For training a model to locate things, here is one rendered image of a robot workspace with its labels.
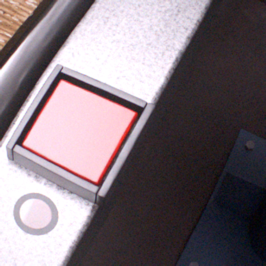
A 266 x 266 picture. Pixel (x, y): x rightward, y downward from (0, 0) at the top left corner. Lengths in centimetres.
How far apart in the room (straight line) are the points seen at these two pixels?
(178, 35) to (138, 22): 3
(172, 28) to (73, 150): 14
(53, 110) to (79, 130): 2
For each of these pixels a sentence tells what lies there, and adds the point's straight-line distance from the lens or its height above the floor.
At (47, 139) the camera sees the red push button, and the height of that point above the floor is 93.
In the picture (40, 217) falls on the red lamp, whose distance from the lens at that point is 48.
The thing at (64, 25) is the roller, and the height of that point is 91.
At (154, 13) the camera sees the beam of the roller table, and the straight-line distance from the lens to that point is 58.
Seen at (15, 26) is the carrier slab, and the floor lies 94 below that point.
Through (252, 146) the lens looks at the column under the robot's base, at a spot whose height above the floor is 2.
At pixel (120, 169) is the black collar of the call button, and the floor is 93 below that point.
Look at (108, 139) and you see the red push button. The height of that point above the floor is 93.
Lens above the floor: 136
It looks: 60 degrees down
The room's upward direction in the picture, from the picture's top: 10 degrees clockwise
